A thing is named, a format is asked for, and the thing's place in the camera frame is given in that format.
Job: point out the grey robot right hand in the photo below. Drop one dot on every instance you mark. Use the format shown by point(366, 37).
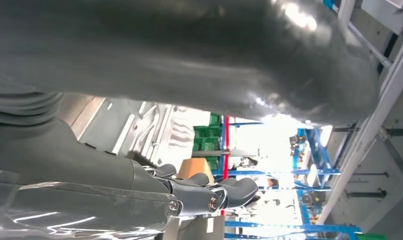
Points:
point(72, 172)

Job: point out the stainless steel workbench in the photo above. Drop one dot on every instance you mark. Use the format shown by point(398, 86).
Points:
point(80, 114)

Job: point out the blue background shelf rack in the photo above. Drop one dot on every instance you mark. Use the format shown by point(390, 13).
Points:
point(287, 228)
point(315, 152)

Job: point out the silver stamped metal plate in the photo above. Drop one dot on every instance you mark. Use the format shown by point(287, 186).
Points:
point(138, 132)

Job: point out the brown cardboard box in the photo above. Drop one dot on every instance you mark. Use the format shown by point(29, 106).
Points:
point(193, 169)

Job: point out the green plastic crate stack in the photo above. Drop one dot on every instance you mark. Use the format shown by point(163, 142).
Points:
point(206, 139)

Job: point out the red vertical pole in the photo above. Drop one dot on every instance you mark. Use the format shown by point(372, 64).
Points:
point(226, 145)

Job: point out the white ceiling beam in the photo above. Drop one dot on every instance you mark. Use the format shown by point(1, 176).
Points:
point(370, 126)

